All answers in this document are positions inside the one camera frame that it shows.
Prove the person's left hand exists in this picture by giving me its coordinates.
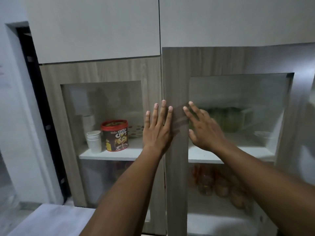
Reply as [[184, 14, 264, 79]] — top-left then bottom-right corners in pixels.
[[143, 100, 174, 155]]

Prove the wood cabinet door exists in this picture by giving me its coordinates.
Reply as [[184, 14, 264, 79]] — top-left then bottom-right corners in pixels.
[[162, 43, 315, 236], [39, 57, 168, 235]]

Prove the green food container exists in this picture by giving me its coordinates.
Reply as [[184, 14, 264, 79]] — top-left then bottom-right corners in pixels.
[[207, 107, 243, 133]]

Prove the white upper cabinet door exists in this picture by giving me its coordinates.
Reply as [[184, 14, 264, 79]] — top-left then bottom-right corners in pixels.
[[24, 0, 161, 64], [159, 0, 315, 49]]

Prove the tall stack of white cups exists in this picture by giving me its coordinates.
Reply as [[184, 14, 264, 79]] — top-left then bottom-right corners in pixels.
[[82, 115, 95, 135]]

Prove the person's right hand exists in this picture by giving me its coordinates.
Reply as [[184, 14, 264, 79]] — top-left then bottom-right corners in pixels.
[[183, 101, 229, 153]]

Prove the white cabinet shelf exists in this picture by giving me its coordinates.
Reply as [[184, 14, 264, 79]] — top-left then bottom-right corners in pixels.
[[188, 133, 276, 164], [79, 138, 145, 161]]

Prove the black door frame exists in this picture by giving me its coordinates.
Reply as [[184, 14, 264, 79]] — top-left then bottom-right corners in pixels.
[[16, 26, 72, 203]]

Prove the group of orange glass jars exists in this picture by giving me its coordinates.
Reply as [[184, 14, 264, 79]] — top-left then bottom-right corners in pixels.
[[189, 164, 254, 210]]

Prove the person's left forearm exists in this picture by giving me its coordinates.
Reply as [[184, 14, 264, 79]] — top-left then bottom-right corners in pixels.
[[80, 146, 166, 236]]

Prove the red and brown cereal tin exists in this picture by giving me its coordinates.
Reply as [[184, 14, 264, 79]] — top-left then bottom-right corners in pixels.
[[101, 119, 129, 152]]

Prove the short stack of paper cups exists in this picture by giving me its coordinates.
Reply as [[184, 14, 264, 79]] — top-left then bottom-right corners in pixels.
[[86, 130, 102, 154]]

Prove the dotted white plate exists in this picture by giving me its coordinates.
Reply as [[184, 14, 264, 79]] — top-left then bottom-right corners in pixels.
[[128, 124, 145, 138]]

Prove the person's right forearm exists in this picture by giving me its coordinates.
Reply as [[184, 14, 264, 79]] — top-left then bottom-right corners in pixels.
[[214, 142, 315, 236]]

